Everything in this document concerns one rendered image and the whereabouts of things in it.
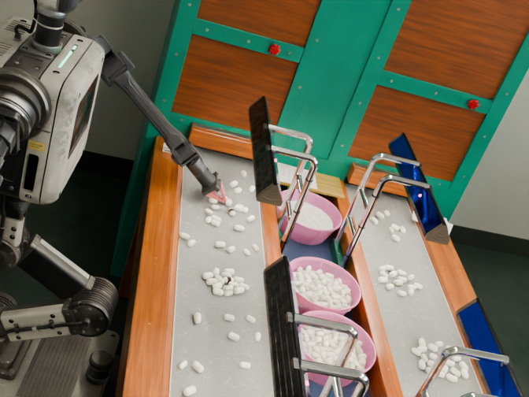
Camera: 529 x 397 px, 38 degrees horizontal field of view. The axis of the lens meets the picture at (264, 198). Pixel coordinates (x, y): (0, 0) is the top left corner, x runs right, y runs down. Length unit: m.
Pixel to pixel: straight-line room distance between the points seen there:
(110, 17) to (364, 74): 1.37
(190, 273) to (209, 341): 0.30
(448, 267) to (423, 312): 0.32
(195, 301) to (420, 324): 0.78
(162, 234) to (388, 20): 1.16
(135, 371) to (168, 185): 0.93
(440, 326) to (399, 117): 0.90
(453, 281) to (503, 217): 1.97
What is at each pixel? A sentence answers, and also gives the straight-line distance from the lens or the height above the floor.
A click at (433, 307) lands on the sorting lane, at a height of 0.74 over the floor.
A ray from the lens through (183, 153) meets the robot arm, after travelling 2.68.
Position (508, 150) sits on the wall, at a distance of 4.57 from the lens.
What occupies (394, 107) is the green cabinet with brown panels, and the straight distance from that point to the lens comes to 3.12.
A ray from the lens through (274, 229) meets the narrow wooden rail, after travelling 2.73.
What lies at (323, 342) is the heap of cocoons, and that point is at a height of 0.74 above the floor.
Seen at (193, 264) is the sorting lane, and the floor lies 0.74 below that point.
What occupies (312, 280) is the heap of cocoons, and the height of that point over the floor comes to 0.72.
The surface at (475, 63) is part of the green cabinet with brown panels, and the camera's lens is 3.12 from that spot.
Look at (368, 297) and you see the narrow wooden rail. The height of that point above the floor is 0.77.
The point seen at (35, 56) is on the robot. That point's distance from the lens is 1.83.
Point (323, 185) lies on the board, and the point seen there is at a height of 0.78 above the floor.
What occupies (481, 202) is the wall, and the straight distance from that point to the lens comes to 4.71.
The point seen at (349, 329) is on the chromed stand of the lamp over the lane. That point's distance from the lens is 1.84.
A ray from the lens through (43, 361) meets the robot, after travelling 2.42.
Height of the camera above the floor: 2.21
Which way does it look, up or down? 30 degrees down
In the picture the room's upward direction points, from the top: 20 degrees clockwise
